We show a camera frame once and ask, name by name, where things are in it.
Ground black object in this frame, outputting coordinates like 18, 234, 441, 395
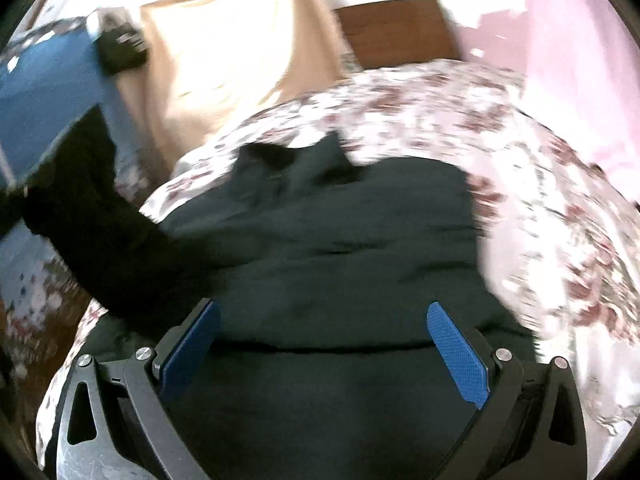
95, 7, 151, 73

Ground blue box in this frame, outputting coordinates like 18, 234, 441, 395
0, 17, 133, 186

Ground floral satin bedspread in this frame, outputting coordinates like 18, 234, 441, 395
0, 57, 640, 461

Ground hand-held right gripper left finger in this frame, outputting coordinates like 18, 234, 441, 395
50, 299, 222, 480

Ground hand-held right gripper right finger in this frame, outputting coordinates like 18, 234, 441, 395
426, 301, 588, 480

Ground pink curtain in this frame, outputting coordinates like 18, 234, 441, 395
515, 0, 640, 206

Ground black pants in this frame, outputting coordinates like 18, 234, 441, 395
15, 107, 538, 480

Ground brown wooden headboard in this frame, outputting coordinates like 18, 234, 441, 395
334, 0, 462, 70

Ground beige blanket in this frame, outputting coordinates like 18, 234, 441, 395
140, 0, 351, 171

